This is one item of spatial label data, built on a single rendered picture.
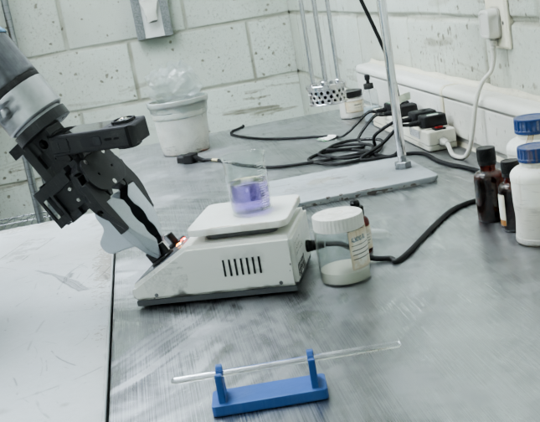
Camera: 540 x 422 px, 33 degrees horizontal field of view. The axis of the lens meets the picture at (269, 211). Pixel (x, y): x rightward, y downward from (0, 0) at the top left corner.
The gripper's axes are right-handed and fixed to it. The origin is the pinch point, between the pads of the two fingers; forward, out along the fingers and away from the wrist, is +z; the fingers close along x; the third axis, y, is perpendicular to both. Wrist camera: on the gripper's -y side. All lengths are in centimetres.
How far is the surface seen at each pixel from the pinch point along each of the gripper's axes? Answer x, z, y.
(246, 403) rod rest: 28.7, 13.4, -17.8
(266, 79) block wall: -232, -9, 86
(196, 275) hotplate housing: 2.8, 5.5, -3.2
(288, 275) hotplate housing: 0.8, 11.9, -11.6
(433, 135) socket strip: -71, 19, -10
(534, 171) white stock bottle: -13.8, 20.5, -37.1
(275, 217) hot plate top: -1.7, 5.8, -13.7
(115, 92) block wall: -204, -41, 125
